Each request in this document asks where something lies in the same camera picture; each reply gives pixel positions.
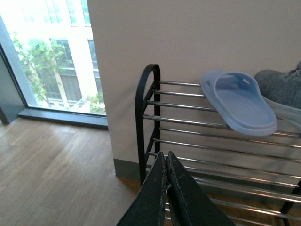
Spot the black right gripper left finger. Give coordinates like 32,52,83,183
117,152,167,226

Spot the black metal shoe rack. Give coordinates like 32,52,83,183
135,64,301,226

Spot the grey knit sneaker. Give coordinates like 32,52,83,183
254,62,301,129

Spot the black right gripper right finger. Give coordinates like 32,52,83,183
166,152,235,226

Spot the light blue slipper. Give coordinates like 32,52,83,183
200,70,277,136

